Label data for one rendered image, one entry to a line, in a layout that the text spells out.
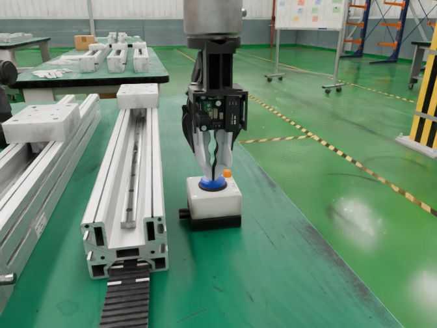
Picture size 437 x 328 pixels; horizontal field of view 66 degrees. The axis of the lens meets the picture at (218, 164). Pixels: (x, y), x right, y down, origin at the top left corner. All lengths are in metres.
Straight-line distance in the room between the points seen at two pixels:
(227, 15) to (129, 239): 0.30
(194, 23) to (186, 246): 0.30
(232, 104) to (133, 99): 0.55
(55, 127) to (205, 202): 0.36
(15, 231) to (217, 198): 0.27
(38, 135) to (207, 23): 0.44
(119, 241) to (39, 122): 0.36
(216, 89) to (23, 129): 0.44
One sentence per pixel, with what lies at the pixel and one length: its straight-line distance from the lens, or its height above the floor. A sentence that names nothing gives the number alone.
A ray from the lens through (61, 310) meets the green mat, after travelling 0.46.
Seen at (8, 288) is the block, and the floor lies 0.79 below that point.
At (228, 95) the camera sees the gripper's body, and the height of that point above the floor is 1.00.
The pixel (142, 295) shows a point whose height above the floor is 0.79.
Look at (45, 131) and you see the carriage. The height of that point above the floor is 0.89.
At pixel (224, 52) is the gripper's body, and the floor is 1.05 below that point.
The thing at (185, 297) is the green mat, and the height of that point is 0.78.
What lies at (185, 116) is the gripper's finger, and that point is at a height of 0.96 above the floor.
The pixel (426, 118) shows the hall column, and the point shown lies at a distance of 3.56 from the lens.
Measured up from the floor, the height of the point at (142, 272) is 0.79.
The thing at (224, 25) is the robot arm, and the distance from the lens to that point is 0.43.
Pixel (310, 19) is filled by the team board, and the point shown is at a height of 1.11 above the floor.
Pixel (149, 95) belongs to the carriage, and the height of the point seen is 0.90.
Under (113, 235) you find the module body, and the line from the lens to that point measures 0.47.
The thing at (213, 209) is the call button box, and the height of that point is 0.82.
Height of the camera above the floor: 1.09
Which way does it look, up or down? 23 degrees down
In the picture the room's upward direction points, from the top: straight up
